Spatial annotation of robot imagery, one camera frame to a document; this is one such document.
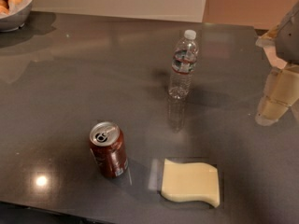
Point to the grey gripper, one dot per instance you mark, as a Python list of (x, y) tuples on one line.
[(290, 38)]

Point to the yellow sponge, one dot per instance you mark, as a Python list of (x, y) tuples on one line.
[(190, 182)]

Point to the clear plastic water bottle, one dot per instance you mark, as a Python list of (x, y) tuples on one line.
[(183, 63)]

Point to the dark red soda can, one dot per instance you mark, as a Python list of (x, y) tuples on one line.
[(108, 148)]

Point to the silver metal bowl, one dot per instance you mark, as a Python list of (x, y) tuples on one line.
[(15, 21)]

